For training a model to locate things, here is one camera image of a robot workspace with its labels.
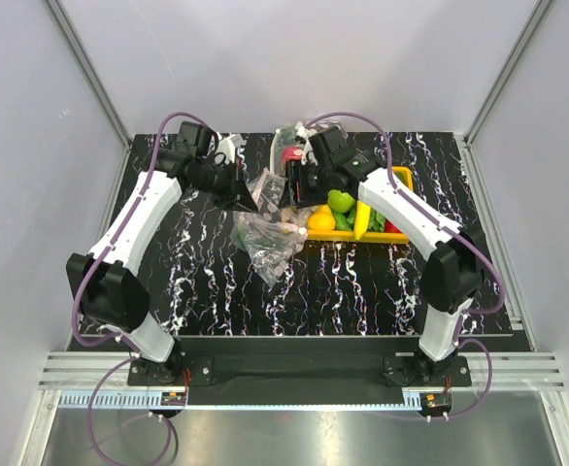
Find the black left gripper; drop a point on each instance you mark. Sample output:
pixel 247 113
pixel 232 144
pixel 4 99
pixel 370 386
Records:
pixel 237 196

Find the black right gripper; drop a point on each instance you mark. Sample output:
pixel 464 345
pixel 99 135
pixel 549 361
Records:
pixel 295 171

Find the yellow fake pear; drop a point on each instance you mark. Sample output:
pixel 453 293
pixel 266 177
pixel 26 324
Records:
pixel 322 219

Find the green fake apple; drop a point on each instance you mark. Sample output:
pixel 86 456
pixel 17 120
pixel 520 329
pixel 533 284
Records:
pixel 340 201

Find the green fake scallion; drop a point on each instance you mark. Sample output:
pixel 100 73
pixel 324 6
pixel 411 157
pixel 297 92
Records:
pixel 268 236

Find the clear zip top bag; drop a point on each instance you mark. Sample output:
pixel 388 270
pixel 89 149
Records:
pixel 267 190

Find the yellow fake banana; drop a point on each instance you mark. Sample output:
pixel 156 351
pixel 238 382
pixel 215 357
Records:
pixel 361 220

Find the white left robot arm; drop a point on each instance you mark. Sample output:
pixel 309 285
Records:
pixel 104 282

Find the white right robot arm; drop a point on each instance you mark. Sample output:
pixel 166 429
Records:
pixel 454 264

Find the polka dot zip bag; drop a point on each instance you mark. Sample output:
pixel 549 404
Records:
pixel 284 146

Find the green fake cabbage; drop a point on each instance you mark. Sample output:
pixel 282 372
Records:
pixel 376 222

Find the red fake tomato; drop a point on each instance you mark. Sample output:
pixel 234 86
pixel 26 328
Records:
pixel 391 228

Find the yellow plastic bin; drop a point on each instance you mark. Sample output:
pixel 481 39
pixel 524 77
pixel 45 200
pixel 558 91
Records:
pixel 347 235

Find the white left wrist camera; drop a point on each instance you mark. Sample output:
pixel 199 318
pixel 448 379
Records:
pixel 227 151

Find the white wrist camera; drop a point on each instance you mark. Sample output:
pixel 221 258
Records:
pixel 227 151
pixel 302 136

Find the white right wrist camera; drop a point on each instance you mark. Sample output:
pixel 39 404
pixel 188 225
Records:
pixel 302 136

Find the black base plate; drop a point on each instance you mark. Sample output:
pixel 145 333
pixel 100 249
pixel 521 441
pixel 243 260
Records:
pixel 395 360

